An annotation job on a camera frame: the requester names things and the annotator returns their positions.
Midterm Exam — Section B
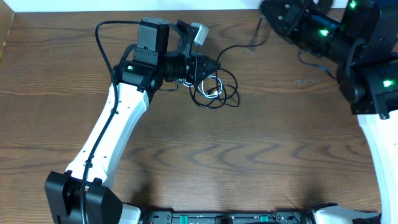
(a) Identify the white USB cable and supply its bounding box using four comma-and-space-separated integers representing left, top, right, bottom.
182, 75, 224, 100

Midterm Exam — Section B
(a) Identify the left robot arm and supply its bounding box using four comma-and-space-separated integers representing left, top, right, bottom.
45, 17, 220, 223

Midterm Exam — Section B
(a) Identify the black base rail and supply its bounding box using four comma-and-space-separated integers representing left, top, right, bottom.
139, 209, 315, 224

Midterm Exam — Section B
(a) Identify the thick black USB cable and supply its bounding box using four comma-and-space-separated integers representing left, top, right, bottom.
188, 68, 241, 110

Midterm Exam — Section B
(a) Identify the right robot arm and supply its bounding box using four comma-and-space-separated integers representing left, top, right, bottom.
259, 0, 397, 223

